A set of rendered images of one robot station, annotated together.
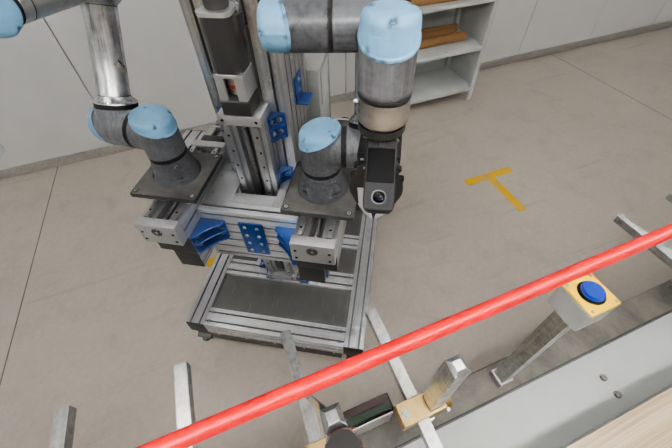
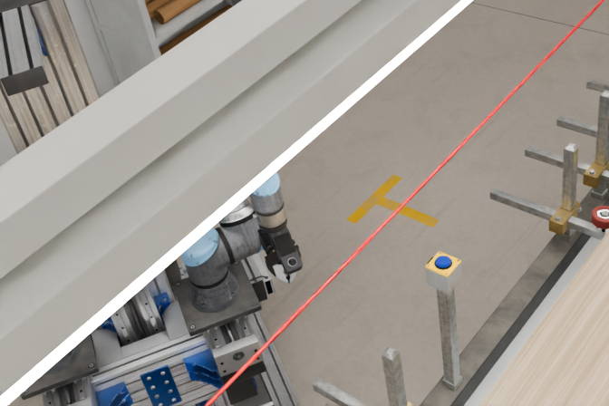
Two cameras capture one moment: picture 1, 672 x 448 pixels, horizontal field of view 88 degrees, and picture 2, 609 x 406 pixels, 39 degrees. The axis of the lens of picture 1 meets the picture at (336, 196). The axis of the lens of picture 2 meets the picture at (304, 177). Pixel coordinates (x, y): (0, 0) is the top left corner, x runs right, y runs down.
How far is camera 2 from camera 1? 159 cm
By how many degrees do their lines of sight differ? 19
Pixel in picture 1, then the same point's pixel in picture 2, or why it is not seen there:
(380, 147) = (278, 235)
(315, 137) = (201, 249)
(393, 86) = (275, 203)
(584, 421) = not seen: hidden behind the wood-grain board
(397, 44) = (271, 186)
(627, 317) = (535, 279)
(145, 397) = not seen: outside the picture
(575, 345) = (501, 324)
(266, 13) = not seen: hidden behind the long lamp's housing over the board
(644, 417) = (538, 336)
